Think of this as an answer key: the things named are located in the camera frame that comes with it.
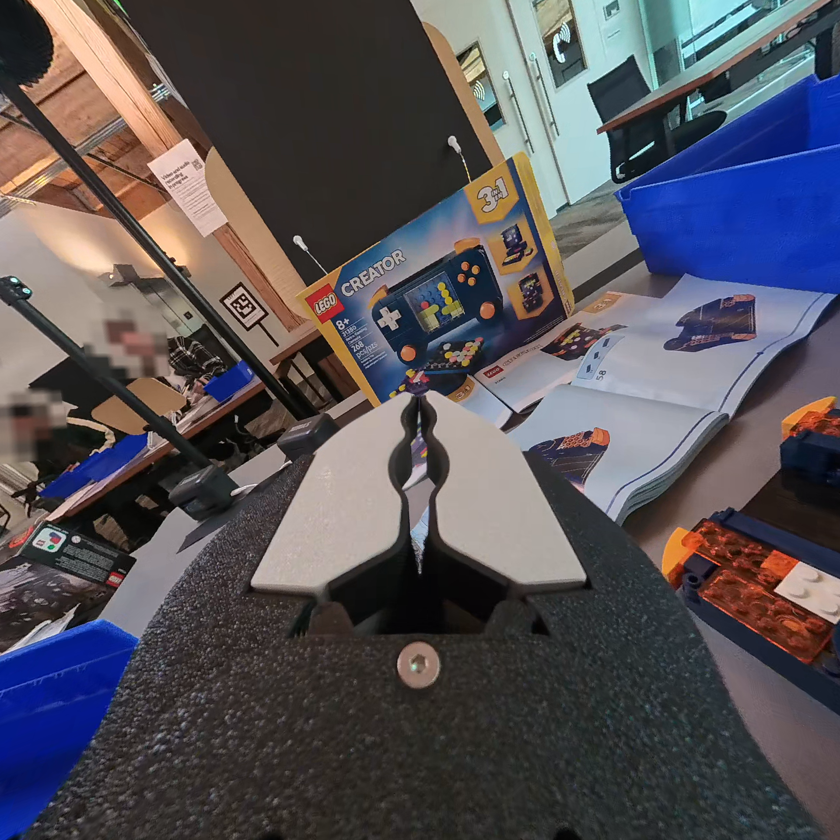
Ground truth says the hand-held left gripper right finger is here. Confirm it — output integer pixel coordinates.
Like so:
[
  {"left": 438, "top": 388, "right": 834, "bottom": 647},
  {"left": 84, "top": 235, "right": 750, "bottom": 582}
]
[{"left": 422, "top": 390, "right": 588, "bottom": 595}]

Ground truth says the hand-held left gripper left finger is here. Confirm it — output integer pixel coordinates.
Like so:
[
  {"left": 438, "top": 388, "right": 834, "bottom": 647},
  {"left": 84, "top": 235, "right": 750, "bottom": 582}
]
[{"left": 250, "top": 395, "right": 421, "bottom": 603}]

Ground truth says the thick instruction booklet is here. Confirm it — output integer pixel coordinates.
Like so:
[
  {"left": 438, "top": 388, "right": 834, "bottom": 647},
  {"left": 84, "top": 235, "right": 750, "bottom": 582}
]
[{"left": 508, "top": 272, "right": 837, "bottom": 526}]

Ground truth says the dark blue orange brick model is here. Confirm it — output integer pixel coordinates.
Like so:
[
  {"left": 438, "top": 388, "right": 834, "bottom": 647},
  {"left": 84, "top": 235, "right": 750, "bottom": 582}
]
[{"left": 661, "top": 397, "right": 840, "bottom": 713}]

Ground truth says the computer cover instruction booklet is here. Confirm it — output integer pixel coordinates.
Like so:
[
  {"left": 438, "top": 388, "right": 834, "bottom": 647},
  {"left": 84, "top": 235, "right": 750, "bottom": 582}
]
[{"left": 400, "top": 374, "right": 516, "bottom": 490}]

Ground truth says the arcade cover instruction booklet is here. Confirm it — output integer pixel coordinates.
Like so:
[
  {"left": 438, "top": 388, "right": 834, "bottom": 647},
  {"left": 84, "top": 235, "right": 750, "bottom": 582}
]
[{"left": 482, "top": 292, "right": 641, "bottom": 414}]

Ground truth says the blue plastic bin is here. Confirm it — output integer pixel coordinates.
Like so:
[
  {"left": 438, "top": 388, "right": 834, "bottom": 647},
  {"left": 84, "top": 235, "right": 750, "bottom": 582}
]
[
  {"left": 613, "top": 73, "right": 840, "bottom": 293},
  {"left": 203, "top": 360, "right": 257, "bottom": 401},
  {"left": 0, "top": 620, "right": 139, "bottom": 840},
  {"left": 39, "top": 433, "right": 152, "bottom": 500}
]

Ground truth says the black white marker sign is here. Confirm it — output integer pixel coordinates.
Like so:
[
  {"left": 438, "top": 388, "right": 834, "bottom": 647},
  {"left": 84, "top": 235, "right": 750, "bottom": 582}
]
[{"left": 220, "top": 282, "right": 280, "bottom": 345}]

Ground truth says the blue yellow toy brick box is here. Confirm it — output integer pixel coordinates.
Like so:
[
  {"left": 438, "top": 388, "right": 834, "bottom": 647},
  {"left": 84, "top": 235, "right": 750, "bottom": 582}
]
[{"left": 295, "top": 152, "right": 577, "bottom": 408}]

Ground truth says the black toy brick box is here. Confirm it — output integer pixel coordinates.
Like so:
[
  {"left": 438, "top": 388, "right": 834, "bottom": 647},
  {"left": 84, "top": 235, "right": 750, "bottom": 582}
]
[{"left": 0, "top": 521, "right": 137, "bottom": 651}]

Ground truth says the white paper notice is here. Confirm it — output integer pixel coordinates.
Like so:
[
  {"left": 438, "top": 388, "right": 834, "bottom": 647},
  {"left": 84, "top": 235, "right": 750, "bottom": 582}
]
[{"left": 146, "top": 138, "right": 229, "bottom": 238}]

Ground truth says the black backdrop panel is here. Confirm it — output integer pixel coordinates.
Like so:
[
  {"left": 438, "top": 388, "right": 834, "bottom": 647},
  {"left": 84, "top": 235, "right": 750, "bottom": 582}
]
[{"left": 121, "top": 0, "right": 493, "bottom": 290}]

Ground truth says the black office chair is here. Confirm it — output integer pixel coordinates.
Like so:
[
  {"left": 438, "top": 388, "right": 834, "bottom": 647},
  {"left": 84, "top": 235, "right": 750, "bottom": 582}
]
[{"left": 586, "top": 54, "right": 729, "bottom": 185}]

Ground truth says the wooden office desk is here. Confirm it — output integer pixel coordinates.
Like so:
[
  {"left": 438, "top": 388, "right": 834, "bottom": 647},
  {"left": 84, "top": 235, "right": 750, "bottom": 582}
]
[{"left": 596, "top": 0, "right": 840, "bottom": 135}]

